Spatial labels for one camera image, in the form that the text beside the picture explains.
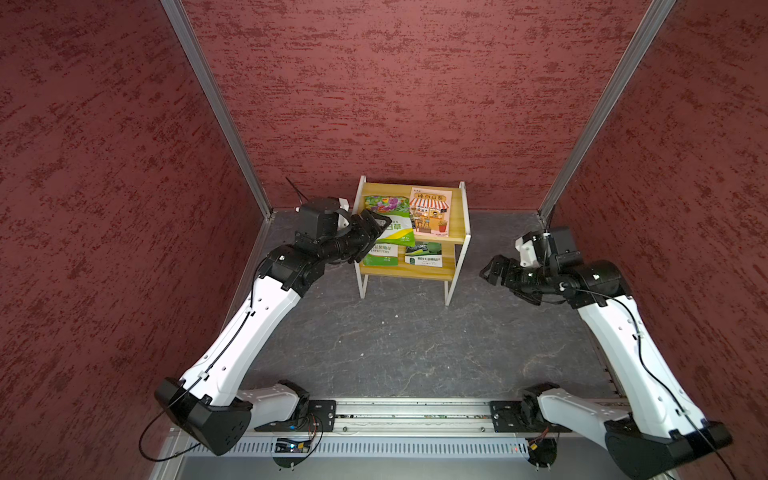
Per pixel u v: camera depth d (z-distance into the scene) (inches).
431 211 29.8
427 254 34.7
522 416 26.7
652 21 28.5
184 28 28.7
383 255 34.4
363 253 23.6
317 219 18.7
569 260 19.8
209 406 14.5
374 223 23.4
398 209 29.7
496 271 24.4
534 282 22.0
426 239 27.6
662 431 14.4
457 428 29.2
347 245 22.4
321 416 29.2
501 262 24.7
